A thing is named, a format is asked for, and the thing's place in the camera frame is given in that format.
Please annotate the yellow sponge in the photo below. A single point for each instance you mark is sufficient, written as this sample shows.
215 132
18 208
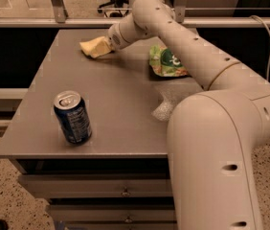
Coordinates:
97 47

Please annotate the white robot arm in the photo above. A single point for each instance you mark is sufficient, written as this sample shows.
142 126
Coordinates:
211 134

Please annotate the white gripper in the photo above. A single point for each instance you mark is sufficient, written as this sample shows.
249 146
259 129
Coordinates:
115 39

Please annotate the metal railing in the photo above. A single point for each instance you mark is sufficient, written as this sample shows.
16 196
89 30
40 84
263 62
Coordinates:
96 13

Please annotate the grey drawer cabinet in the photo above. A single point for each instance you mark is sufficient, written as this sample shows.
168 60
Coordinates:
128 136

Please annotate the grey drawer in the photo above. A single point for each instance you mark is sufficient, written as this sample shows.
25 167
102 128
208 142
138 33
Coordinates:
95 185
112 213

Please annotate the blue soda can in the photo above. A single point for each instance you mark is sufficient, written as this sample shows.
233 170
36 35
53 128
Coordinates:
70 110

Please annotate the green snack bag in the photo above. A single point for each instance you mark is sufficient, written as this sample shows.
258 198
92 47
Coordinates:
165 64

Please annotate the top grey drawer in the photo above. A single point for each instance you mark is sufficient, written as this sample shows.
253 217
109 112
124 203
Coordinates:
95 185

